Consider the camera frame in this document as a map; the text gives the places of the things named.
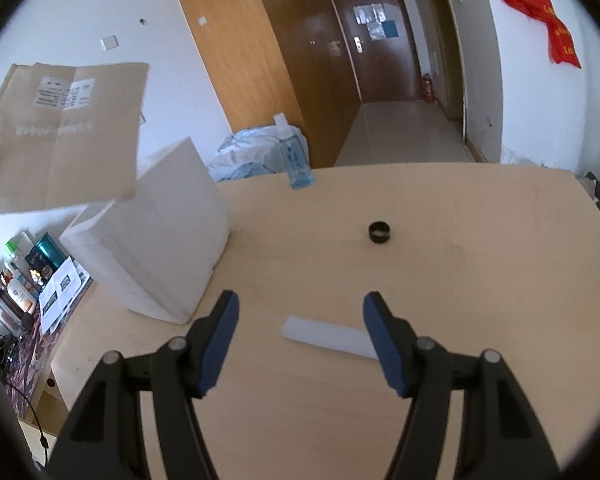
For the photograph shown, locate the black tape ring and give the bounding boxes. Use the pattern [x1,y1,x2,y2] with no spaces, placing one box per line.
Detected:
[367,220,392,245]

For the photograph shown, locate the red banners on wall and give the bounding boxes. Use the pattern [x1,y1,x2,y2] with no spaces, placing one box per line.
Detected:
[504,0,582,70]

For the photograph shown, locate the white foam strip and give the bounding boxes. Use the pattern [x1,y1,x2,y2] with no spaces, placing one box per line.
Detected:
[280,316,377,360]

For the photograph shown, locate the teal cardboard box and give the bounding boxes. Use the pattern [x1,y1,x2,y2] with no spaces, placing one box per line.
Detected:
[578,171,600,211]

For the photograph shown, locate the dark brown entrance door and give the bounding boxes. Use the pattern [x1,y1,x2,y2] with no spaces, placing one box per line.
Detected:
[332,0,422,104]

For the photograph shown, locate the red fire extinguisher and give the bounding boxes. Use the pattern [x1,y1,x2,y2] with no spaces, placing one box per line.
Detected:
[422,74,437,104]

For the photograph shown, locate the white foam box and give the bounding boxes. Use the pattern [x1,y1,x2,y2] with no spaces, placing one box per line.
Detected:
[60,138,230,324]

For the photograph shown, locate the clear blue spray bottle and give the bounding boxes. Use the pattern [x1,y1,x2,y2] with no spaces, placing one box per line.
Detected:
[274,113,314,190]

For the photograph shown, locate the brown paper sheet with label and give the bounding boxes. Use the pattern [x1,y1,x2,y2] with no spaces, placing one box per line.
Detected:
[0,63,149,214]

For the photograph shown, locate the cluttered side shelf items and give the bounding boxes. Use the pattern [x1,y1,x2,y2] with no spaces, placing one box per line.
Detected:
[0,232,92,341]

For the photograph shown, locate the side room doorway frame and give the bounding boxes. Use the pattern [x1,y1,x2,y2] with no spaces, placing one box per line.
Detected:
[425,0,466,142]

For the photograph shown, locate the wooden wardrobe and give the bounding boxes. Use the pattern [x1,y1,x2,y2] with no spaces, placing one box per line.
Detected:
[180,0,361,168]

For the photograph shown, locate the white plastic bag bundle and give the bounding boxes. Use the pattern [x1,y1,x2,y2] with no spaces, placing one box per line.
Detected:
[207,126,309,182]

